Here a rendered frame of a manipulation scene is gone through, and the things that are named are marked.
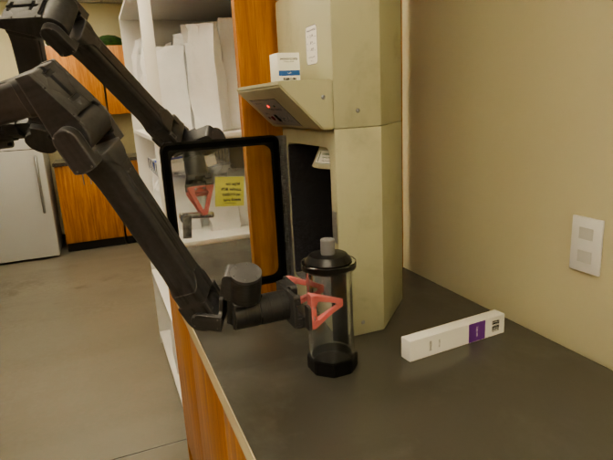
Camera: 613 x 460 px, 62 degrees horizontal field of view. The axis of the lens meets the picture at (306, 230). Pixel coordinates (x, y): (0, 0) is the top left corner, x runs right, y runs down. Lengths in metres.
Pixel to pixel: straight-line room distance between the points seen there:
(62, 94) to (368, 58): 0.59
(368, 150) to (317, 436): 0.58
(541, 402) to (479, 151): 0.64
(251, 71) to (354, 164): 0.44
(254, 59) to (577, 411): 1.06
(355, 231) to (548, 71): 0.52
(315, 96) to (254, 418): 0.62
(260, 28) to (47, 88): 0.74
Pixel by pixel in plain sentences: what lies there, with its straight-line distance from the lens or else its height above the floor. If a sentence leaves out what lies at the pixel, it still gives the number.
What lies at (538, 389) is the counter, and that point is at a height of 0.94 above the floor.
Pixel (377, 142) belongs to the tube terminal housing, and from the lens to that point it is 1.13.
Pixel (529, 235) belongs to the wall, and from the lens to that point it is 1.28.
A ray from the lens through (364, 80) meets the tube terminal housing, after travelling 1.11.
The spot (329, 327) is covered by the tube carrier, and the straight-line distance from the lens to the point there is 1.01.
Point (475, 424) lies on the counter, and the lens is 0.95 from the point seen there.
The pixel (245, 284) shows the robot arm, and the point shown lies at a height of 1.17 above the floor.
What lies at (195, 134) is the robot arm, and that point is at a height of 1.40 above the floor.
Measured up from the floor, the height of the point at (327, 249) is 1.19.
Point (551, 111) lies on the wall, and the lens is 1.22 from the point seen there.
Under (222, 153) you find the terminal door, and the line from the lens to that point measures 1.32.
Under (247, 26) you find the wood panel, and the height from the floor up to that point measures 1.66.
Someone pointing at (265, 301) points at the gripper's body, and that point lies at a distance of 0.96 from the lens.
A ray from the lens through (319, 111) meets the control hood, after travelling 1.06.
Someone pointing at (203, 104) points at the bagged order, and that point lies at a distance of 2.32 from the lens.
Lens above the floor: 1.47
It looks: 14 degrees down
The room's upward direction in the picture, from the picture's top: 3 degrees counter-clockwise
